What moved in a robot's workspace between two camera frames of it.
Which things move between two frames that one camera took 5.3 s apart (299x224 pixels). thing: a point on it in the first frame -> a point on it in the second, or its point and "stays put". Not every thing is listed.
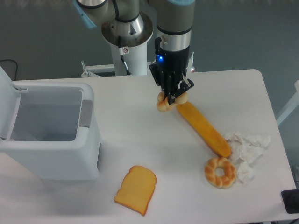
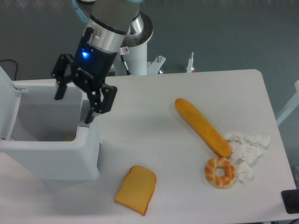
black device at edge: x=290 y=199 stays put
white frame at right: x=294 y=104 stays put
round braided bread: x=163 y=104 -> x=64 y=137
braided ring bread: x=222 y=181 stays put
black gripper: x=167 y=71 -> x=91 y=66
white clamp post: x=190 y=63 stays put
